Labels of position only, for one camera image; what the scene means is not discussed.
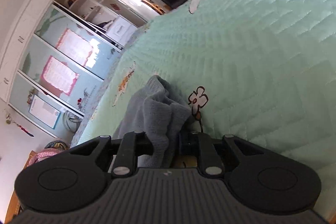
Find blue fleece pants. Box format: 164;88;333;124
112;75;191;168

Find pink knitted blanket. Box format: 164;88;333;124
28;139;69;166

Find green quilted bee bedspread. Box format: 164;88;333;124
72;0;335;222

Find white drawer cabinet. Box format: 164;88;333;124
105;16;137;47

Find wooden headboard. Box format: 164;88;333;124
5;151;37;223

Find sliding door wardrobe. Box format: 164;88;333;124
1;0;146;140

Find wall lamp with tassel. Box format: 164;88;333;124
6;113;34;138

